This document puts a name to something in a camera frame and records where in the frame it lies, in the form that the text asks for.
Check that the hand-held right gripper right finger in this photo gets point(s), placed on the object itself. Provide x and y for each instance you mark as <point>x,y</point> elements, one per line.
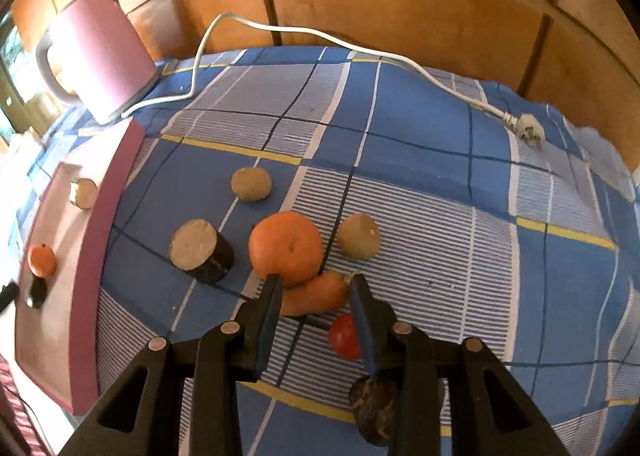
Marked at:
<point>364,336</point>

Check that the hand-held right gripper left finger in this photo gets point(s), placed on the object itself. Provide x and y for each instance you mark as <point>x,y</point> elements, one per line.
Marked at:
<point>266,336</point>

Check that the red tomato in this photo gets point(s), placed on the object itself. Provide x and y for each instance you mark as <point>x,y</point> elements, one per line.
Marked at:
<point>344,338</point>

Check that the orange carrot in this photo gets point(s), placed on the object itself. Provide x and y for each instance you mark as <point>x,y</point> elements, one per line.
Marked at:
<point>317,293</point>

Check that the dark lumpy fruit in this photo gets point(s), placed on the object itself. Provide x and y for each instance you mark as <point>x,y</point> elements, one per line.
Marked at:
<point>372,411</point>

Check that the large orange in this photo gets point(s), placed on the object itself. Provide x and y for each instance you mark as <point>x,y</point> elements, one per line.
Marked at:
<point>286,246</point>

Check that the brown kiwi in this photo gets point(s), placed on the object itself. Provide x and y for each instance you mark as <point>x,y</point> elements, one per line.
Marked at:
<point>358,236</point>

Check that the large dark sugarcane piece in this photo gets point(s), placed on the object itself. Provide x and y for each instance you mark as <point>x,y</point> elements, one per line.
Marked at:
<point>200,251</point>

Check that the small potato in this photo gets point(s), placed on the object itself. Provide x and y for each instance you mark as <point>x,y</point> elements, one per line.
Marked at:
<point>251,184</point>

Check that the pink tray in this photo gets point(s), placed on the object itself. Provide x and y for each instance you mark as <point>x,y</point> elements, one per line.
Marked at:
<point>65,316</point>

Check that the blue plaid cloth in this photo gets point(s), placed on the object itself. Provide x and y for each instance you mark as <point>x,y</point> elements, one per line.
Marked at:
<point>425,176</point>

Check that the small dark sugarcane piece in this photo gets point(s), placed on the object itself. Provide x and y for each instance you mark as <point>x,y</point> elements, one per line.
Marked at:
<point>36,292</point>

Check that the small orange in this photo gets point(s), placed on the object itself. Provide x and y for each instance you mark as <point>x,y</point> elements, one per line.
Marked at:
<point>42,261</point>

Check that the striped cloth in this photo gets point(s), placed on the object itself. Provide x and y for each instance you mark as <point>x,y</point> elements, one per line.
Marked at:
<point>20,416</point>

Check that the pink mug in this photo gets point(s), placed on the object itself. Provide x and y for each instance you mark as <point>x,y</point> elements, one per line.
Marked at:
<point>100,51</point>

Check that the wooden wardrobe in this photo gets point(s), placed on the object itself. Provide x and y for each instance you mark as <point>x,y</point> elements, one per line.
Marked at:
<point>400,1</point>

